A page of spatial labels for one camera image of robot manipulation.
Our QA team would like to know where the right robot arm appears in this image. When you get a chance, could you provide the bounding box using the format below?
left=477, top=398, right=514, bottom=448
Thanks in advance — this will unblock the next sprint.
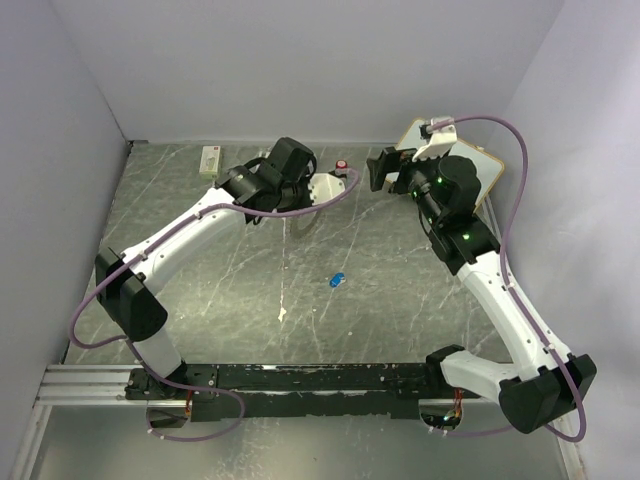
left=367, top=147, right=597, bottom=434

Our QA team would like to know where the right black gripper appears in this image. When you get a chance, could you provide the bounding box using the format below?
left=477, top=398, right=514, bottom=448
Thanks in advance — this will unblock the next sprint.
left=367, top=144, right=448, bottom=227

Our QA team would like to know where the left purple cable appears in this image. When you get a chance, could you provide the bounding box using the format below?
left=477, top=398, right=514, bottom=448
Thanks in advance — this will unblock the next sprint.
left=67, top=168, right=361, bottom=442

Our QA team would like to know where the aluminium rail frame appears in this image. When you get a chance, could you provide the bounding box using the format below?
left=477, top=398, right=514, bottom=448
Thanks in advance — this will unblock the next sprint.
left=9, top=197, right=581, bottom=480

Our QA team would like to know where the yellow framed whiteboard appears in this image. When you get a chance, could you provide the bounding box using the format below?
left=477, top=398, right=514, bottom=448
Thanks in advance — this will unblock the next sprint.
left=395, top=117, right=505, bottom=209

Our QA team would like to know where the purple cable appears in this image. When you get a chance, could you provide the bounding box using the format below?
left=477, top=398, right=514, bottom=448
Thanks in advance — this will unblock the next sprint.
left=67, top=168, right=361, bottom=442
left=434, top=113, right=589, bottom=443

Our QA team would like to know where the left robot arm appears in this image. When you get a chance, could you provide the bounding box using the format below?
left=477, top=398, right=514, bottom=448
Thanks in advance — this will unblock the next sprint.
left=95, top=137, right=317, bottom=399

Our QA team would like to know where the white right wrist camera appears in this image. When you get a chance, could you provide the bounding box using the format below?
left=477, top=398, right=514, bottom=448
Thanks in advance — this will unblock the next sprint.
left=412, top=116, right=458, bottom=163

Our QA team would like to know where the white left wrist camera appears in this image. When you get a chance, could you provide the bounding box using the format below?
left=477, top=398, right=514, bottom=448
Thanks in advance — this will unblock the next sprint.
left=308, top=173, right=346, bottom=206

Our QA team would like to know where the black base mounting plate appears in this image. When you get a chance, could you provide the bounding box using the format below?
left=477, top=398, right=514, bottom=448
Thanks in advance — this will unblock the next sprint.
left=124, top=362, right=455, bottom=422

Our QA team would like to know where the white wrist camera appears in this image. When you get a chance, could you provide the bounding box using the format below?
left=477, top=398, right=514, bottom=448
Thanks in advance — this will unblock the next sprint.
left=308, top=173, right=346, bottom=206
left=412, top=116, right=458, bottom=163

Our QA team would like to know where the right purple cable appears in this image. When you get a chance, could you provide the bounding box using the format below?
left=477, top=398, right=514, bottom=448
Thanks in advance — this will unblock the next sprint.
left=434, top=113, right=589, bottom=443

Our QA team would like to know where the green white staple box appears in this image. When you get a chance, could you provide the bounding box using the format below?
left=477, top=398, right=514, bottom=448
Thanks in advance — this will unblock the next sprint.
left=199, top=146, right=221, bottom=180

